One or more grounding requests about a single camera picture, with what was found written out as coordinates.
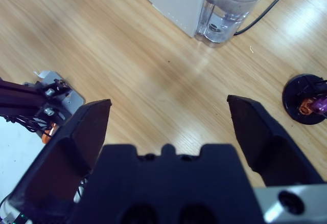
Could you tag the white box green light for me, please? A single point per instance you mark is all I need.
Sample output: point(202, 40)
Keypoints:
point(10, 216)

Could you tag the dark camera post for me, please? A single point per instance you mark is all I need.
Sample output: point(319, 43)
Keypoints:
point(15, 96)

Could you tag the clear water tank dark lid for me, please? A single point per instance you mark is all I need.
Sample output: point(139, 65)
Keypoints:
point(222, 17)

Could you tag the purple coffee capsule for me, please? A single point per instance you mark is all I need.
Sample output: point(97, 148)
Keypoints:
point(320, 105)

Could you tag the orange coffee capsule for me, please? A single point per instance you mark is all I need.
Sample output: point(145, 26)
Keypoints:
point(305, 108)

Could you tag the black capsule holder with rods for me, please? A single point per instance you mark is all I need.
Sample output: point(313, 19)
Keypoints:
point(293, 106)

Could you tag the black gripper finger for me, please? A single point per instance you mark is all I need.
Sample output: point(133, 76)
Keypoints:
point(278, 152)
point(58, 157)

